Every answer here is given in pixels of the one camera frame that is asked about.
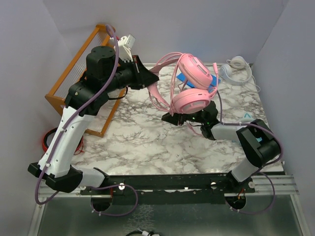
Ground red black headphones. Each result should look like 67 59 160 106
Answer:
42 127 85 155

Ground teal cat-ear headphones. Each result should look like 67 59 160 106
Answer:
240 112 264 143

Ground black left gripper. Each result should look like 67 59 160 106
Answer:
103 55 159 93

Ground black front mounting rail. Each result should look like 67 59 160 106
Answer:
80 173 255 205

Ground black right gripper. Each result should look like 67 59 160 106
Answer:
162 100 207 126

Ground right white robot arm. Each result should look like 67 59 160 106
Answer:
161 101 283 192

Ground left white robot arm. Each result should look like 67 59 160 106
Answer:
28 46 159 194

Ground wooden tiered shelf rack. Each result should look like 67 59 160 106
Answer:
45 24 121 137

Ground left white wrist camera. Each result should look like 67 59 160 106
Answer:
118 34 135 62

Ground white headphones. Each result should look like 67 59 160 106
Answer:
219 56 260 92

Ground pink cat-ear headphones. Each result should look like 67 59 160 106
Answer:
148 52 219 117

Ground blue notebook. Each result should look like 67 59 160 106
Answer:
177 73 221 92

